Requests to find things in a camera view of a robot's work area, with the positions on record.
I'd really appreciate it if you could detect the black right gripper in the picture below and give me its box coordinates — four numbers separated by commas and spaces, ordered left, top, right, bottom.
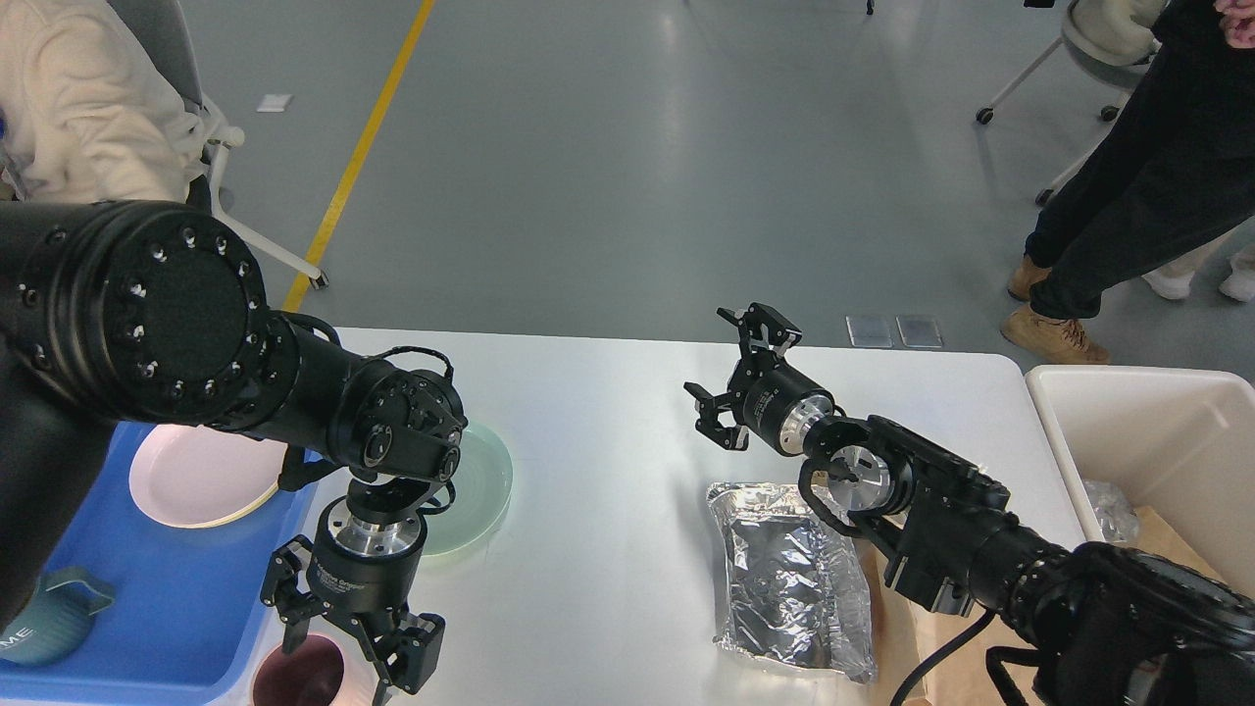
684, 301, 835, 456

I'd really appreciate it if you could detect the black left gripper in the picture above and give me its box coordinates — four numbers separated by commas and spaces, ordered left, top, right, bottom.
260, 495, 446, 705

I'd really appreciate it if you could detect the pink ceramic mug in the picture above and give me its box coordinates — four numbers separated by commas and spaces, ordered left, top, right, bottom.
248, 631, 379, 705

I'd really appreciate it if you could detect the dark green ceramic mug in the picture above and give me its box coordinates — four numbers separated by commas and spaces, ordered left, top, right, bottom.
1, 566, 115, 666

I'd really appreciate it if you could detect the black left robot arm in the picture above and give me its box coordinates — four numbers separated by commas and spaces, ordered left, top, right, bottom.
1, 201, 468, 705

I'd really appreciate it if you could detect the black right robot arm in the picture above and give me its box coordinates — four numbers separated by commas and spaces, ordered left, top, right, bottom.
685, 303, 1252, 705

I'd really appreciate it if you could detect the left floor socket plate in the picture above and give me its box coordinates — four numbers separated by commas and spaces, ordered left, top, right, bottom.
845, 316, 895, 349

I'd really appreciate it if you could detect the floor socket plate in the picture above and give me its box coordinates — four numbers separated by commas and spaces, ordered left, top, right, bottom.
845, 316, 895, 349
895, 316, 945, 350

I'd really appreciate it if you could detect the blue plastic tray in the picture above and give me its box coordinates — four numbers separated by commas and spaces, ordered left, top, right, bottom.
1, 423, 314, 705

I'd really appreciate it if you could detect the right floor socket plate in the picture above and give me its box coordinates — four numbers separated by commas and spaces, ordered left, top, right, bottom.
895, 316, 945, 350

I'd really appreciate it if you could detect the green ceramic plate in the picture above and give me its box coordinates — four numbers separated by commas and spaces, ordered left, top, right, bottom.
423, 421, 515, 561

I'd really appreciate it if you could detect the silver foil bag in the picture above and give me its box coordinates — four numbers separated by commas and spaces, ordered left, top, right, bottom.
705, 482, 879, 683

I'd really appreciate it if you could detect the pink ceramic plate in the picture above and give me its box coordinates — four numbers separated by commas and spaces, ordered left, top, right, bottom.
128, 425, 287, 530

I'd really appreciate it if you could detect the brown boot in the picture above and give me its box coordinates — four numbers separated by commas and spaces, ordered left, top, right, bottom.
1007, 255, 1052, 303
1000, 303, 1111, 365

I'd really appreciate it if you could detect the white plastic bin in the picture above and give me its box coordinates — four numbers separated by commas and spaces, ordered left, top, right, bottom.
1027, 365, 1254, 594

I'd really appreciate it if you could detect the person in beige trousers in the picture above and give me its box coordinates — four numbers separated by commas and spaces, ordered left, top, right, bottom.
1142, 229, 1255, 303

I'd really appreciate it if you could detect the person in black clothes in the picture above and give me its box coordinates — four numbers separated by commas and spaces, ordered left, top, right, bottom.
1024, 1, 1254, 319

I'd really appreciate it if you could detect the white office chair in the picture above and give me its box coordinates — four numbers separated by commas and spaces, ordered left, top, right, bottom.
976, 0, 1168, 208

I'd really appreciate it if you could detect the person in cream sweater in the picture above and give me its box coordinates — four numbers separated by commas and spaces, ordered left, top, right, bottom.
1, 1, 205, 204

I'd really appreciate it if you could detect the white chair near person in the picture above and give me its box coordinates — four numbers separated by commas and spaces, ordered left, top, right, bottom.
109, 1, 328, 288

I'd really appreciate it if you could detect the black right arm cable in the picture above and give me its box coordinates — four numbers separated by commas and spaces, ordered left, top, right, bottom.
887, 608, 996, 706

